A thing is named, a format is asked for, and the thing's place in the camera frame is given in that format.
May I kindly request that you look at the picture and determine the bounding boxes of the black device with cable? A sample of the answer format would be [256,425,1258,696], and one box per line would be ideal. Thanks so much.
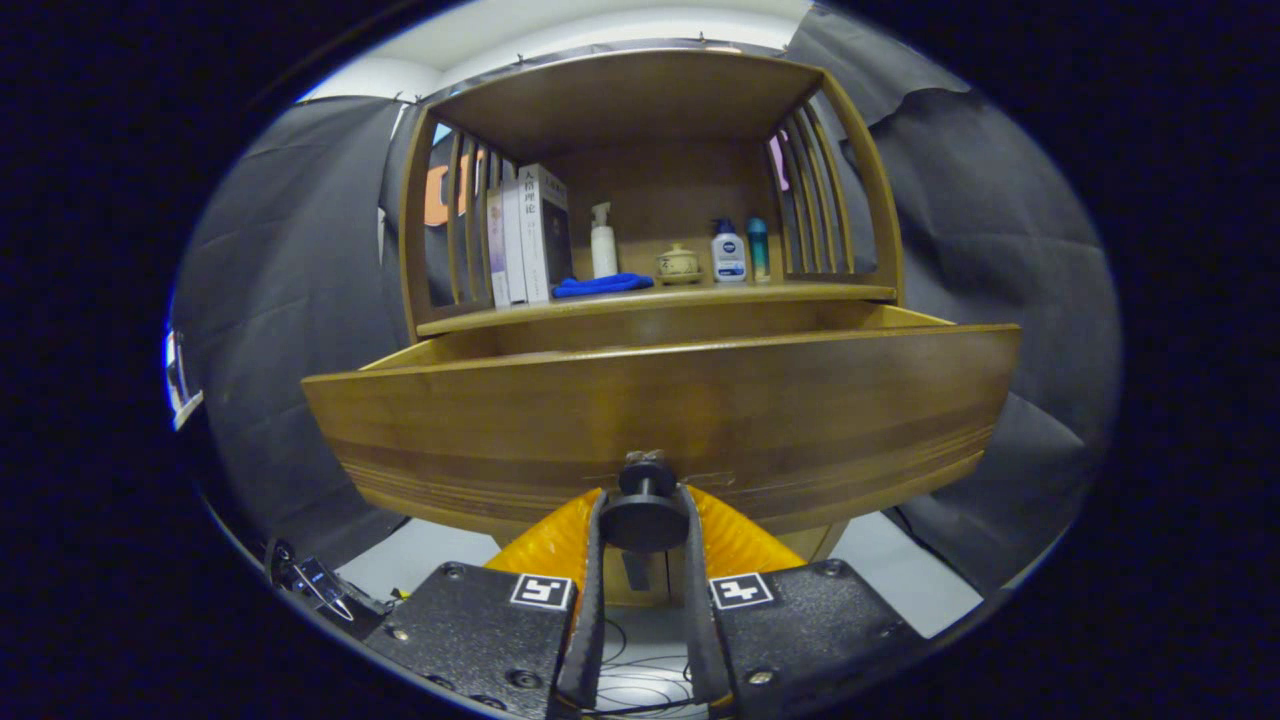
[265,538,396,623]

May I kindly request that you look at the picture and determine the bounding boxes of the beige lidded teacup with saucer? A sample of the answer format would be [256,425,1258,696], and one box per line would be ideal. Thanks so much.
[655,243,704,286]

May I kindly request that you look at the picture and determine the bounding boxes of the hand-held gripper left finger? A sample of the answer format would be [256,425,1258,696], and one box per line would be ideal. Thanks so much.
[362,485,609,716]

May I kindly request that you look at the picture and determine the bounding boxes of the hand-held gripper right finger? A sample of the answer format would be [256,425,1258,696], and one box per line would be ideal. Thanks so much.
[678,485,926,719]

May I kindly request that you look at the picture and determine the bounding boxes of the black cable tangle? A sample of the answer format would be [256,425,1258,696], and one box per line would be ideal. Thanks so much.
[590,615,716,716]

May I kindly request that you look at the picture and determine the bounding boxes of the pale purple book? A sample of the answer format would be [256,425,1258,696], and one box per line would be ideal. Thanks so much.
[486,187,511,309]

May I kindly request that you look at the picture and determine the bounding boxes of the white lotion bottle blue cap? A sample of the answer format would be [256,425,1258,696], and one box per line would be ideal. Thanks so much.
[711,218,748,283]

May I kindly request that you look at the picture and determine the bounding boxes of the wooden countertop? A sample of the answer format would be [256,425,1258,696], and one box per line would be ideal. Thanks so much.
[415,280,898,337]

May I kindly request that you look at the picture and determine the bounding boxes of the white book with dark cover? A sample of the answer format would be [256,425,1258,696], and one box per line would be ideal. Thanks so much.
[518,163,574,303]

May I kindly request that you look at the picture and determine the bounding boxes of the white pump bottle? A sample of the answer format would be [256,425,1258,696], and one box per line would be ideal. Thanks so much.
[589,202,620,279]

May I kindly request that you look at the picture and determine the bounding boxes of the white device stand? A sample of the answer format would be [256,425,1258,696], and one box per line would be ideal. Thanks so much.
[165,330,204,431]

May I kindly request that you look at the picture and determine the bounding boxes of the blue cloth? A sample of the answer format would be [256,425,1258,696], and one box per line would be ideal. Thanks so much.
[551,272,655,299]

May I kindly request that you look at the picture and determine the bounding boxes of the wooden drawer with black knob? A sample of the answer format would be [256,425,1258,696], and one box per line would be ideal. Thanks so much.
[300,300,1023,554]

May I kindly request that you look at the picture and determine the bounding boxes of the plain white book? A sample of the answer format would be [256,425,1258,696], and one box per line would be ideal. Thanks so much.
[500,180,529,306]

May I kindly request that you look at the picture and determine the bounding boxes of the wooden cabinet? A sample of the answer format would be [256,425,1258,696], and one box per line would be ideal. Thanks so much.
[398,48,906,608]

